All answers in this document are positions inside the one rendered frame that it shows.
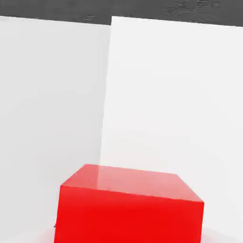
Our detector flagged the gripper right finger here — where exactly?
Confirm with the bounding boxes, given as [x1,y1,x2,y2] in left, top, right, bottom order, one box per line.
[200,227,235,243]

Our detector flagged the small red cube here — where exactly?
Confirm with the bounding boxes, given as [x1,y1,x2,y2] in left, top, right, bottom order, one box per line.
[53,163,205,243]

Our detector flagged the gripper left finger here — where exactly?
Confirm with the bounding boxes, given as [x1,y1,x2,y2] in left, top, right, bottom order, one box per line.
[32,224,57,243]

